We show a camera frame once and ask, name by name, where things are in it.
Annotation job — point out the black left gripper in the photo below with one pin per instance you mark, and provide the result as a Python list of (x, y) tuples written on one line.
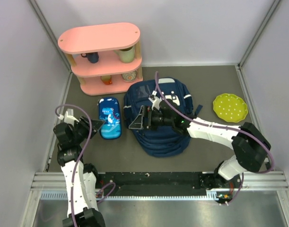
[(86, 125)]

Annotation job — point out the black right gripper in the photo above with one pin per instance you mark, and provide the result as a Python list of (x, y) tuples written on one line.
[(138, 124)]

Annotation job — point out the blue dinosaur pencil case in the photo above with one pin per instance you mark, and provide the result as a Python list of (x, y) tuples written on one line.
[(109, 111)]

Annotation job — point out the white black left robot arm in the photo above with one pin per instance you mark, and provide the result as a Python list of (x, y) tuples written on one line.
[(80, 178)]

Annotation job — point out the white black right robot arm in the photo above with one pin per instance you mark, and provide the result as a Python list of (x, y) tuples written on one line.
[(250, 147)]

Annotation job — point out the orange cup on shelf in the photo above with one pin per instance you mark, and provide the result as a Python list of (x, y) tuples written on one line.
[(107, 79)]

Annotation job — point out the patterned small bowl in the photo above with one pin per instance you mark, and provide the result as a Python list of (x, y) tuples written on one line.
[(129, 76)]

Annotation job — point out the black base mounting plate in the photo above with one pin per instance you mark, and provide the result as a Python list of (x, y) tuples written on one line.
[(164, 183)]

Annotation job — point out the pink three-tier shelf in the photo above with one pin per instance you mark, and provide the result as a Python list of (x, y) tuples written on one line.
[(103, 39)]

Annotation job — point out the dark blue mug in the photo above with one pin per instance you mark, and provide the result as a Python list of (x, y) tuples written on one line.
[(92, 57)]

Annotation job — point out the pale green cup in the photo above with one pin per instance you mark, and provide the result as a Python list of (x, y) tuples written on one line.
[(126, 55)]

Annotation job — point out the green polka dot plate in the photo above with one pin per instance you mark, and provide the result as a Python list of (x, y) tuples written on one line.
[(230, 107)]

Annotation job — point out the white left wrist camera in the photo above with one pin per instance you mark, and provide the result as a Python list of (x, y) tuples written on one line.
[(68, 117)]

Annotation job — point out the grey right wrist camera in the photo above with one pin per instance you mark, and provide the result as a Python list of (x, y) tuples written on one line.
[(155, 100)]

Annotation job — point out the aluminium frame rail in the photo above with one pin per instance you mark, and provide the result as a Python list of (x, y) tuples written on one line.
[(49, 181)]

